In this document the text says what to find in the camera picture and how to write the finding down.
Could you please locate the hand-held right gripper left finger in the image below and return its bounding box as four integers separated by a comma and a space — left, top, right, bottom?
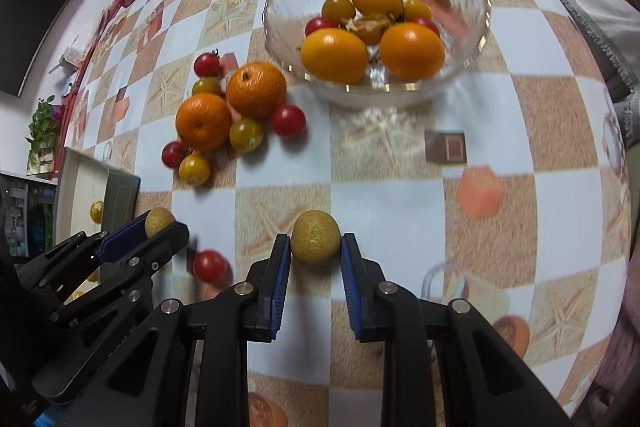
32, 234, 293, 427

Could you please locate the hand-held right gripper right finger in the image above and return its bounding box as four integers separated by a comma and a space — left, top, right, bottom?
341, 234, 576, 427

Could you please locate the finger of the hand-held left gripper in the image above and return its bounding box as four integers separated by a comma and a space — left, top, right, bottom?
17, 212, 152, 304
49, 223, 191, 334

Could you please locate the grey shallow tray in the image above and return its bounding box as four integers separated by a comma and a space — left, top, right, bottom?
52, 147, 141, 258

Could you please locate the clear glass bowl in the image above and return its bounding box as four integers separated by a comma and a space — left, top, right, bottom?
262, 0, 493, 108

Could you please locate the red cherry tomato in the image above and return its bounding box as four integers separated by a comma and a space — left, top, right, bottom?
193, 52, 222, 78
161, 142, 188, 168
305, 17, 338, 36
412, 18, 441, 38
271, 104, 307, 138
192, 250, 229, 283

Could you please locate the shelf with boxes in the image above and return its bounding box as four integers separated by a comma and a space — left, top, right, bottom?
0, 172, 56, 258

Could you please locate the orange mandarin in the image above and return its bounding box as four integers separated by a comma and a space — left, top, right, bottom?
226, 62, 287, 118
175, 93, 232, 152

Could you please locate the green potted plant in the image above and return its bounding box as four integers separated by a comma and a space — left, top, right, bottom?
25, 99, 66, 175

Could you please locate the checkered printed tablecloth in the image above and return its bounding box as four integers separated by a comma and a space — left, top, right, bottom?
60, 0, 632, 427

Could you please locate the brown husked fruit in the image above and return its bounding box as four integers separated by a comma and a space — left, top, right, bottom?
345, 13, 392, 46

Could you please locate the pink fluffy garment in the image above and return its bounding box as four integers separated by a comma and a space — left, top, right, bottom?
590, 307, 640, 413

